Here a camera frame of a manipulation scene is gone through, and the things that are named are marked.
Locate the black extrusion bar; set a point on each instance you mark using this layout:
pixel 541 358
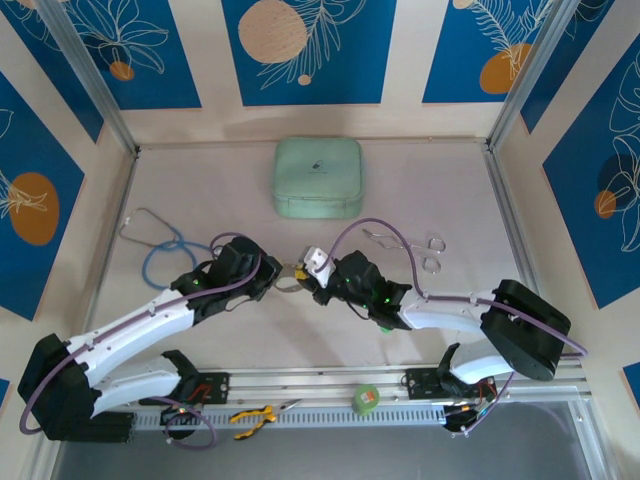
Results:
pixel 115 430

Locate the mint green zipper case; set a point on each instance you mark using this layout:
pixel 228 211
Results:
pixel 317 175

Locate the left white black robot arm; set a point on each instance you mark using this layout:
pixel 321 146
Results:
pixel 150 327

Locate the aluminium table side rail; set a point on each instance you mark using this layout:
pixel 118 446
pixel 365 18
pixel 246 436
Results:
pixel 510 215
pixel 112 225

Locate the aluminium frame post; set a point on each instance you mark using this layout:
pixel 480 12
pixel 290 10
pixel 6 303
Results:
pixel 90 75
pixel 530 75

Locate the blue tube stethoscope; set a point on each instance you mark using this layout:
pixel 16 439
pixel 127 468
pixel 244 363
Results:
pixel 171 244

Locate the silver metal tongs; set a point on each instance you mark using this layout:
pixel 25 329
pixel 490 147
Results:
pixel 400 245

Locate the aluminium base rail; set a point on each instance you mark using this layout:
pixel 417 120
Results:
pixel 310 382

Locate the grey metal panel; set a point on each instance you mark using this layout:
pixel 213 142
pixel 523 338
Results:
pixel 350 455

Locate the green tape roll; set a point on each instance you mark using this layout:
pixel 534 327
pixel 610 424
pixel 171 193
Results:
pixel 365 400

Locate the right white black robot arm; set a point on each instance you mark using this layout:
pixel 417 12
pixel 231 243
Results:
pixel 440 315

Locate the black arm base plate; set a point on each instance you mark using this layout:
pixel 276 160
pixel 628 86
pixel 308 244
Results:
pixel 420 382
pixel 217 387

